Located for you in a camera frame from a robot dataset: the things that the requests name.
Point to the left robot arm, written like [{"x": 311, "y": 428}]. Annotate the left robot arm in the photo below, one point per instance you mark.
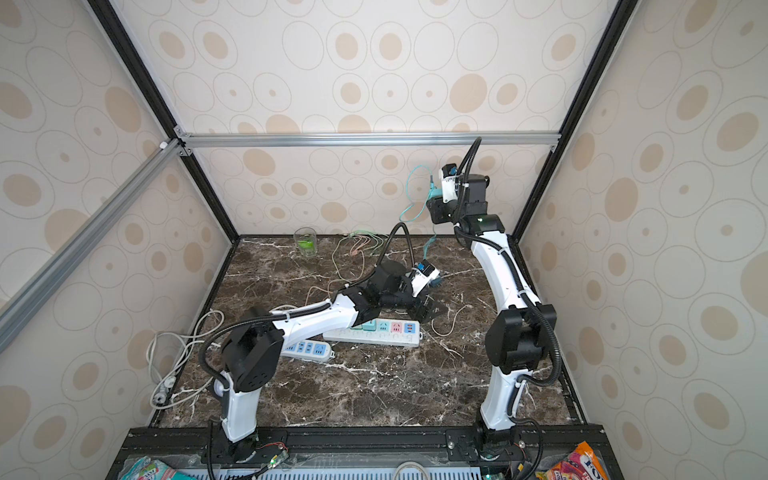
[{"x": 242, "y": 357}]

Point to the green snack bag left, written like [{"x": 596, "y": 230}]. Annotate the green snack bag left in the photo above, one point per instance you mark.
[{"x": 146, "y": 468}]

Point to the multicolour white power strip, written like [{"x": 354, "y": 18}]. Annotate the multicolour white power strip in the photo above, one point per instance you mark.
[{"x": 390, "y": 332}]

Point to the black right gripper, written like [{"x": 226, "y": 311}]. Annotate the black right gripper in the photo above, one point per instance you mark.
[{"x": 438, "y": 207}]

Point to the glass cup with green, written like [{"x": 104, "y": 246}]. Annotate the glass cup with green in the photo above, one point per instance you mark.
[{"x": 306, "y": 241}]

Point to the teal charger plug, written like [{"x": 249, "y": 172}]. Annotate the teal charger plug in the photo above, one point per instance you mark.
[
  {"x": 369, "y": 326},
  {"x": 434, "y": 192}
]

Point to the colourful snack bag right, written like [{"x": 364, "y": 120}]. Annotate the colourful snack bag right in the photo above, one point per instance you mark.
[{"x": 582, "y": 463}]

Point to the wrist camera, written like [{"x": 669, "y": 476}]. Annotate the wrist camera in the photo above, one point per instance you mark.
[
  {"x": 422, "y": 275},
  {"x": 450, "y": 181}
]

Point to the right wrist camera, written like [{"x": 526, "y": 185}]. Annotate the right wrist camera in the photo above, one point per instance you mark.
[{"x": 450, "y": 181}]

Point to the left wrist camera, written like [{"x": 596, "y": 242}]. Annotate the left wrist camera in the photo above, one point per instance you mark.
[{"x": 422, "y": 275}]

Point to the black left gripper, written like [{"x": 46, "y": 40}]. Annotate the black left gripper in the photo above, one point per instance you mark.
[{"x": 424, "y": 314}]

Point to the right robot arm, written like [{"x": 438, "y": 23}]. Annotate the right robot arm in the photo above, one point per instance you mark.
[{"x": 521, "y": 343}]

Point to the blue white power strip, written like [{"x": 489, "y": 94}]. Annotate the blue white power strip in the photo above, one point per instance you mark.
[{"x": 309, "y": 350}]

